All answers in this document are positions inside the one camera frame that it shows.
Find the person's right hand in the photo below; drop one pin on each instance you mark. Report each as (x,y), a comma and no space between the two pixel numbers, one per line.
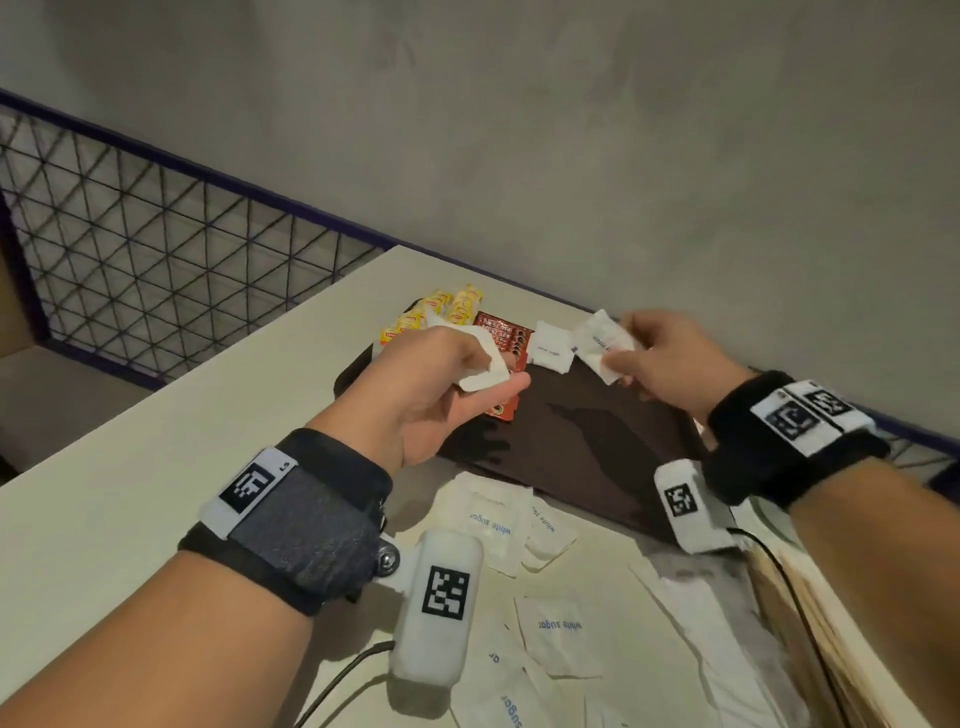
(682,360)

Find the person's left hand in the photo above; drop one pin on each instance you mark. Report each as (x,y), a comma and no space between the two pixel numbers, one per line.
(405,390)

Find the bundle of white sugar packets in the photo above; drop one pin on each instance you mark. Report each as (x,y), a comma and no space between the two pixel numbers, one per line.
(480,379)

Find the square white sugar packet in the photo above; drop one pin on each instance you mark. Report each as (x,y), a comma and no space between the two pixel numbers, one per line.
(551,349)
(600,337)

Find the row of red coffee sachets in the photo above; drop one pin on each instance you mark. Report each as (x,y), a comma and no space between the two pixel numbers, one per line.
(499,330)

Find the brown plastic tray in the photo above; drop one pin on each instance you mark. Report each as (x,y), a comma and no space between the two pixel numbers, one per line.
(600,435)

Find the pile of white sugar packets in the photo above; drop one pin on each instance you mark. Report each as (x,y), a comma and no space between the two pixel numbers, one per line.
(487,525)

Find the person's left forearm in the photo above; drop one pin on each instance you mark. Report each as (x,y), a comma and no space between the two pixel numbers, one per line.
(150,652)

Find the person's right forearm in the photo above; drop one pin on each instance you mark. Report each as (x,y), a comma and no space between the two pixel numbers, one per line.
(885,570)

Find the black wristband white markers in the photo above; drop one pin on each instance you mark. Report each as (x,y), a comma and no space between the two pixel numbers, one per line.
(315,525)
(750,465)

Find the purple metal mesh railing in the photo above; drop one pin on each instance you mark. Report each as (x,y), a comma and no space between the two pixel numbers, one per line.
(150,151)

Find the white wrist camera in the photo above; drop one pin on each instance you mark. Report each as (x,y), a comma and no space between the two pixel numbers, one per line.
(690,525)
(442,637)

